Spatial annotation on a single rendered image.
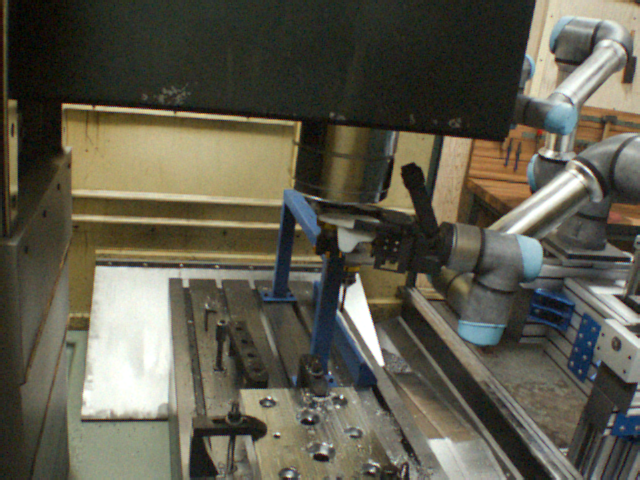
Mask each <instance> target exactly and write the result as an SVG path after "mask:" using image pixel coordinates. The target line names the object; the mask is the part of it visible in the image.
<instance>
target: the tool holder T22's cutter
mask: <svg viewBox="0 0 640 480"><path fill-rule="evenodd" d="M313 252H314V253H315V255H316V256H323V253H324V255H325V259H335V258H336V256H339V258H341V256H342V251H340V249H339V247H338V236H337V237H333V236H326V235H324V234H322V233H321V232H320V233H319V234H317V235H316V243H315V246H314V250H313Z"/></svg>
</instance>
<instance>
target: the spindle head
mask: <svg viewBox="0 0 640 480"><path fill-rule="evenodd" d="M536 3H537V0H17V16H18V17H17V41H16V44H17V65H16V72H17V94H18V95H17V96H16V100H17V101H28V102H39V103H45V102H49V103H60V104H71V105H82V106H85V105H93V106H104V107H115V108H126V109H134V108H138V109H148V110H159V111H171V112H182V113H194V114H205V115H217V116H224V115H229V117H230V116H240V117H252V118H264V119H276V120H287V121H299V122H311V124H323V125H333V126H345V127H357V128H369V129H380V130H392V131H404V133H415V134H427V135H439V136H450V137H462V139H473V140H484V141H496V142H505V140H506V139H505V138H507V137H508V136H509V132H510V128H511V124H512V122H511V120H512V115H513V111H514V106H515V102H516V98H517V94H518V90H519V86H520V82H521V79H520V77H521V73H522V69H523V64H524V60H525V56H526V51H527V43H528V39H529V35H530V32H531V28H532V23H533V21H532V19H533V15H534V11H535V7H536Z"/></svg>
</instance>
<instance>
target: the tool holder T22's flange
mask: <svg viewBox="0 0 640 480"><path fill-rule="evenodd" d="M315 203H316V204H315V206H316V207H317V208H320V209H323V210H326V211H330V212H339V213H342V214H348V212H352V211H354V209H355V207H354V205H345V204H336V203H329V202H324V201H320V199H315Z"/></svg>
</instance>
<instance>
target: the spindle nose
mask: <svg viewBox="0 0 640 480"><path fill-rule="evenodd" d="M399 136H400V131H392V130H380V129H369V128H357V127H345V126H333V125H323V124H311V122H299V121H294V125H293V133H292V137H293V139H292V142H291V151H289V160H288V168H287V173H288V179H287V183H288V184H289V187H290V188H292V189H293V190H294V191H296V192H298V193H300V194H302V195H306V196H308V197H311V198H315V199H320V201H324V202H329V203H336V204H345V205H371V204H377V203H380V202H382V201H384V200H385V199H386V197H387V194H388V189H389V188H390V184H391V177H392V172H394V166H393V165H395V159H396V153H397V147H398V142H399Z"/></svg>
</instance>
